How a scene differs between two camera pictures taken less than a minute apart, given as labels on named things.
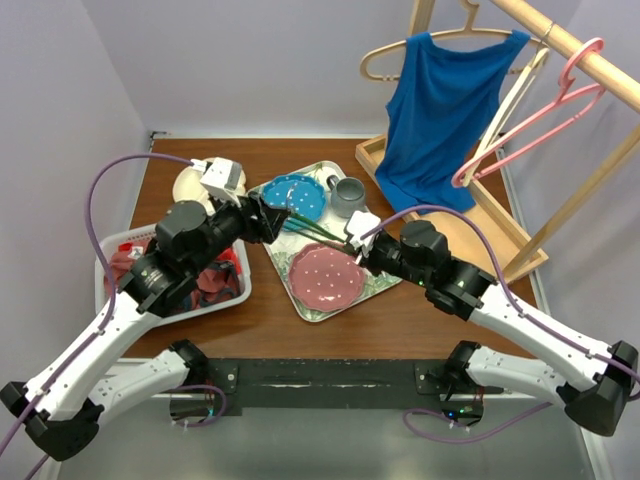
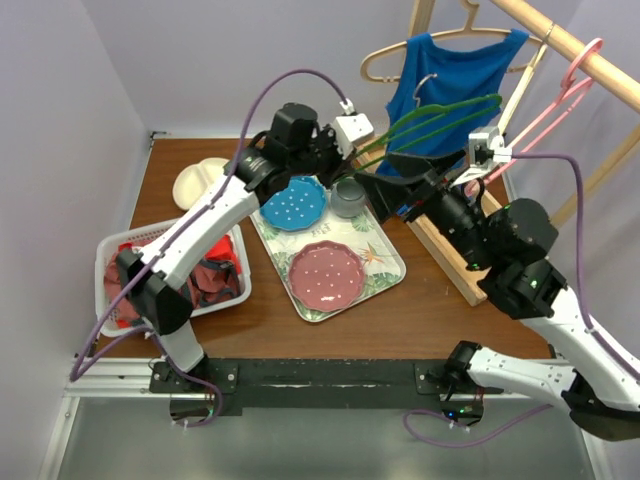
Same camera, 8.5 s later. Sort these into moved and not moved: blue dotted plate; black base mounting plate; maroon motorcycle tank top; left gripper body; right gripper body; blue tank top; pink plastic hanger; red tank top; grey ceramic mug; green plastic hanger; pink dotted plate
Moved: pink plastic hanger; right gripper body; green plastic hanger; left gripper body
Not moved: blue dotted plate; red tank top; blue tank top; grey ceramic mug; maroon motorcycle tank top; black base mounting plate; pink dotted plate
